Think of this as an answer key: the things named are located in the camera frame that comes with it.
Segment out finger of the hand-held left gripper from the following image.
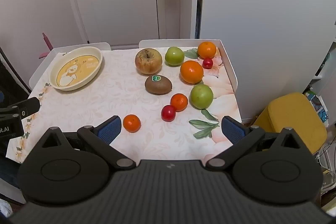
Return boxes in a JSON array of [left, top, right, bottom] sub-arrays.
[[18, 97, 42, 119]]

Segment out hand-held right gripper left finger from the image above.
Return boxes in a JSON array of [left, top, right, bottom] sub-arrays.
[[34, 115, 136, 171]]

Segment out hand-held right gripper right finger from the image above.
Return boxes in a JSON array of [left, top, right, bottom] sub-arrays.
[[205, 116, 310, 171]]

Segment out small tangerine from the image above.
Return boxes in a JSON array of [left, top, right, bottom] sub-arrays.
[[170, 93, 188, 112], [122, 114, 141, 133]]

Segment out large green apple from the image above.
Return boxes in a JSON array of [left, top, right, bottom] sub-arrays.
[[190, 84, 214, 109]]

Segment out cream bowl with duck print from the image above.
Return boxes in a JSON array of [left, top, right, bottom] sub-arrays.
[[49, 46, 103, 91]]

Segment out large orange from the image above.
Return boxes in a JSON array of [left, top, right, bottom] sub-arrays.
[[180, 60, 204, 84]]

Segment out floral tablecloth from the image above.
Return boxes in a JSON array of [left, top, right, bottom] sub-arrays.
[[6, 46, 242, 164]]

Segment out white raised-rim table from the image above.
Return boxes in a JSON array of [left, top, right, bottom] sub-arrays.
[[5, 39, 243, 164]]

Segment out yellow stool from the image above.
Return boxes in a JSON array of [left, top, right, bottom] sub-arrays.
[[251, 92, 327, 155]]

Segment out brown kiwi with green sticker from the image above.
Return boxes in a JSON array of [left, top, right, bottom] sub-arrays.
[[144, 75, 173, 95]]

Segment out large brownish apple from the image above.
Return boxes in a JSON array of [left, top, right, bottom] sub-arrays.
[[135, 48, 163, 75]]

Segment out medium orange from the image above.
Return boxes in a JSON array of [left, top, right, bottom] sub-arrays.
[[197, 42, 217, 59]]

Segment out stack of colourful books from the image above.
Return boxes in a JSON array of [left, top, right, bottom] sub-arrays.
[[304, 90, 330, 125]]

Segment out small green apple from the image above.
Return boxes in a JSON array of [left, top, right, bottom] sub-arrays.
[[165, 47, 185, 66]]

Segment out white shelf unit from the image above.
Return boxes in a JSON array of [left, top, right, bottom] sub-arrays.
[[302, 42, 336, 132]]

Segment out white refrigerator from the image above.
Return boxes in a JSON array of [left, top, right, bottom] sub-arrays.
[[194, 0, 336, 123]]

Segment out pink mop handle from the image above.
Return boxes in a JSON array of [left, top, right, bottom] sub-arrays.
[[38, 32, 54, 59]]

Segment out white cables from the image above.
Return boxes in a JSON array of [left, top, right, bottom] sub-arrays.
[[314, 139, 336, 189]]

